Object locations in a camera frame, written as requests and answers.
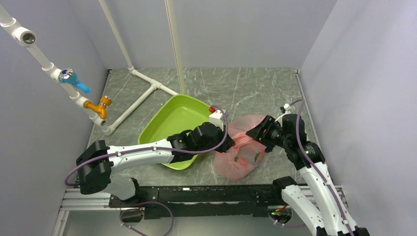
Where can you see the blue valve tap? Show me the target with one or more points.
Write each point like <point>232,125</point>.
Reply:
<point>69,76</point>

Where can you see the orange faucet tap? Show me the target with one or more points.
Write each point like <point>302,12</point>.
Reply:
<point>100,108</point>

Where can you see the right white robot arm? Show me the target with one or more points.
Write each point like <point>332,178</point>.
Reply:
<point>327,216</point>

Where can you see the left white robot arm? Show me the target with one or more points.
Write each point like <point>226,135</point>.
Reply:
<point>99,167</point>

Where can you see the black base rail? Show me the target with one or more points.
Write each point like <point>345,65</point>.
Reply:
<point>256,200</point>

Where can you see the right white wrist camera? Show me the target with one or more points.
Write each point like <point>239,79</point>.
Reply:
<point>285,109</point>

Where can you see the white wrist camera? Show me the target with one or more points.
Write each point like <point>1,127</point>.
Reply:
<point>217,118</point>
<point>285,109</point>

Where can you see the beige vertical pole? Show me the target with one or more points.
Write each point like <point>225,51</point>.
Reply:
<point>175,42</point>

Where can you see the pink plastic bag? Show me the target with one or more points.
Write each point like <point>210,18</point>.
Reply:
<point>245,155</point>

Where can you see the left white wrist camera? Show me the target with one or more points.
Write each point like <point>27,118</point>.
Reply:
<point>217,118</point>

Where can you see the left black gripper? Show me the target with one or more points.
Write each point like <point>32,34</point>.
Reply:
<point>227,143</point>

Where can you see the white PVC pipe frame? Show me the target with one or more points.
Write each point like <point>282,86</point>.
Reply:
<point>28,40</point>

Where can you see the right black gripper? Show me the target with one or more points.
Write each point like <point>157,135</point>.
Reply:
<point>257,133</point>

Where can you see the green plastic tray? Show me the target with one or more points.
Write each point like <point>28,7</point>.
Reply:
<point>181,112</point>

